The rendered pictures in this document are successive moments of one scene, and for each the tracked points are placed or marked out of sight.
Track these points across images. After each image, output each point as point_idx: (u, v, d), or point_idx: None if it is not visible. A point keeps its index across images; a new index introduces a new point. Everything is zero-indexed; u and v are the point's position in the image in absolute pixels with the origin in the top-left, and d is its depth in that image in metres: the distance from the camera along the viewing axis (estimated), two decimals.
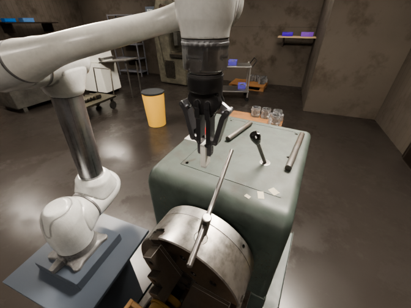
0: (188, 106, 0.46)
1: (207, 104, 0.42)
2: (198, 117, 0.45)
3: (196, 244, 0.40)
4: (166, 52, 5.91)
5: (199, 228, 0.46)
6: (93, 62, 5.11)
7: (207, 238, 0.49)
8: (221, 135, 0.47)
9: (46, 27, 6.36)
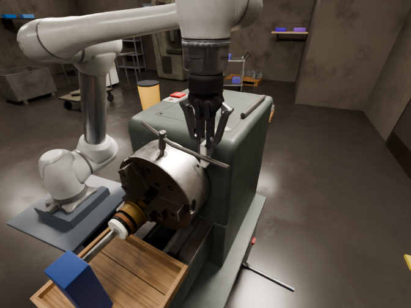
0: (188, 106, 0.46)
1: (207, 104, 0.42)
2: (198, 117, 0.45)
3: (151, 126, 0.61)
4: (163, 48, 6.05)
5: None
6: None
7: (159, 157, 0.61)
8: (221, 135, 0.47)
9: None
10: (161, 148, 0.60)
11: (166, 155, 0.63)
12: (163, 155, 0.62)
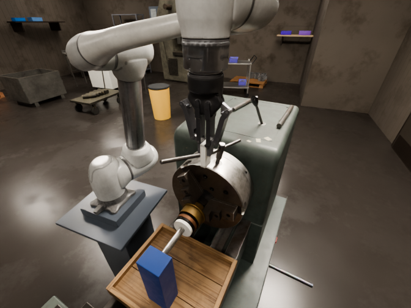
0: (188, 106, 0.46)
1: (207, 104, 0.42)
2: (198, 117, 0.45)
3: (233, 142, 0.70)
4: (169, 51, 6.14)
5: (222, 154, 0.69)
6: None
7: (213, 161, 0.72)
8: (221, 135, 0.47)
9: (54, 27, 6.59)
10: (216, 155, 0.69)
11: (216, 165, 0.70)
12: (216, 163, 0.71)
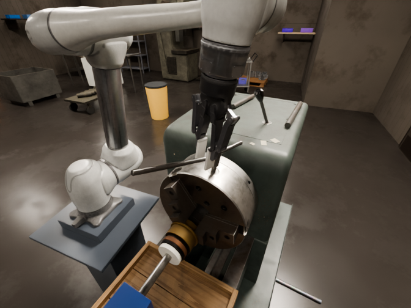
0: (198, 101, 0.46)
1: (212, 107, 0.41)
2: (202, 115, 0.45)
3: (232, 145, 0.56)
4: (168, 49, 6.00)
5: (219, 161, 0.55)
6: None
7: (208, 168, 0.58)
8: (226, 143, 0.45)
9: None
10: None
11: (212, 174, 0.56)
12: (211, 172, 0.57)
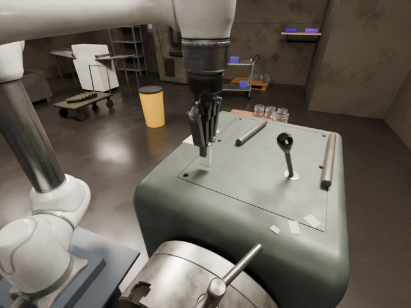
0: None
1: None
2: None
3: (245, 263, 0.29)
4: (166, 50, 5.73)
5: (219, 301, 0.27)
6: (90, 60, 4.93)
7: (199, 299, 0.31)
8: (199, 140, 0.45)
9: None
10: None
11: None
12: None
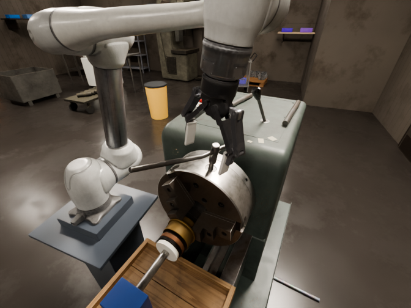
0: (197, 96, 0.46)
1: (213, 107, 0.41)
2: (199, 110, 0.45)
3: None
4: (167, 49, 6.01)
5: (216, 158, 0.55)
6: None
7: (206, 165, 0.58)
8: (242, 145, 0.42)
9: None
10: (208, 159, 0.56)
11: (210, 171, 0.57)
12: (209, 169, 0.57)
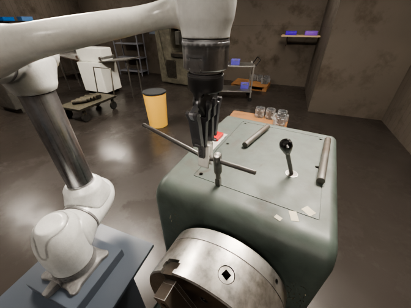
0: None
1: None
2: None
3: (238, 166, 0.48)
4: (167, 52, 5.81)
5: (218, 170, 0.52)
6: (93, 62, 5.02)
7: (219, 269, 0.39)
8: (197, 141, 0.45)
9: None
10: None
11: (225, 282, 0.38)
12: (215, 176, 0.55)
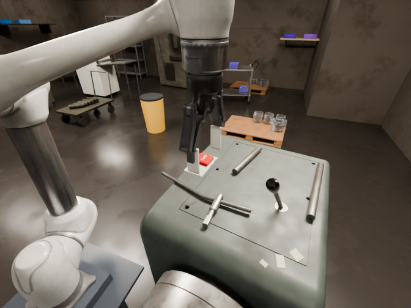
0: None
1: None
2: None
3: (237, 205, 0.58)
4: (166, 55, 5.79)
5: (216, 204, 0.57)
6: (91, 65, 4.99)
7: None
8: (187, 142, 0.41)
9: (44, 29, 6.24)
10: (211, 209, 0.58)
11: None
12: (207, 216, 0.55)
